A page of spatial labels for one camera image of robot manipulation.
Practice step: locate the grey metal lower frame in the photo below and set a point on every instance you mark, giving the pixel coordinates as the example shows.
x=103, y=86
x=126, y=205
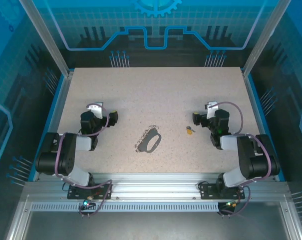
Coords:
x=153, y=225

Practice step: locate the aluminium frame post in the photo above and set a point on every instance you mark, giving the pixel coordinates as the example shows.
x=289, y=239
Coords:
x=44, y=37
x=263, y=37

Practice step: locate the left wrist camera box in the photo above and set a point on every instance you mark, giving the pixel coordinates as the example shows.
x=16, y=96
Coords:
x=95, y=108

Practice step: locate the aluminium table side rail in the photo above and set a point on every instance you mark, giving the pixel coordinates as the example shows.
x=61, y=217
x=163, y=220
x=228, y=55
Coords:
x=255, y=100
x=59, y=97

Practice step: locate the small lit connector board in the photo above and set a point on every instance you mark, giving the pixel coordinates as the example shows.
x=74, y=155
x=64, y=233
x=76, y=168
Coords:
x=230, y=203
x=86, y=203

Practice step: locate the aluminium mounting rail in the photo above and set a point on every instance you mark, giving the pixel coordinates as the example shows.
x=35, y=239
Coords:
x=153, y=185

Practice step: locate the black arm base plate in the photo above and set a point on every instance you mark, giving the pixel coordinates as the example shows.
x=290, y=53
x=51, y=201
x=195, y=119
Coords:
x=76, y=193
x=208, y=192

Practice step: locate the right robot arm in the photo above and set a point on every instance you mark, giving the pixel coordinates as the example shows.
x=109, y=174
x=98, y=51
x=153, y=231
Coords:
x=245, y=160

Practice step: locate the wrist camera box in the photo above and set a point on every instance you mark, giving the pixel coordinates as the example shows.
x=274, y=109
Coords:
x=95, y=108
x=211, y=110

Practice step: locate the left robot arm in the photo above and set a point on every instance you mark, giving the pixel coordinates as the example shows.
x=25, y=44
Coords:
x=66, y=155

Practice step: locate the key with yellow head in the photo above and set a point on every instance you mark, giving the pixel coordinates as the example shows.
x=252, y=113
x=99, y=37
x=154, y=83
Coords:
x=189, y=131

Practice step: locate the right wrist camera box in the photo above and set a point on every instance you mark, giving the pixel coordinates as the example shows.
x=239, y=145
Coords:
x=211, y=110

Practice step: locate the black carabiner with key rings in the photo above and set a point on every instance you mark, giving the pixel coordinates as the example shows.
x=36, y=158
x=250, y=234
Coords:
x=148, y=148

